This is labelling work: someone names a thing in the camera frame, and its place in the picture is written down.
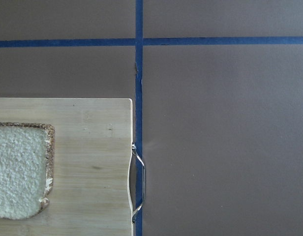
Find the white bread slice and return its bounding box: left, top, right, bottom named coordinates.
left=0, top=122, right=55, bottom=220

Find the wooden cutting board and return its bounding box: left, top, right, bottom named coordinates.
left=0, top=98, right=133, bottom=236

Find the long blue tape strip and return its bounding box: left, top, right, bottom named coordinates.
left=134, top=0, right=143, bottom=236

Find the crossing blue tape strip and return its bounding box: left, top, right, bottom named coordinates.
left=0, top=36, right=303, bottom=48

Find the metal cutting board handle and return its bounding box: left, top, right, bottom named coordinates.
left=131, top=143, right=146, bottom=224

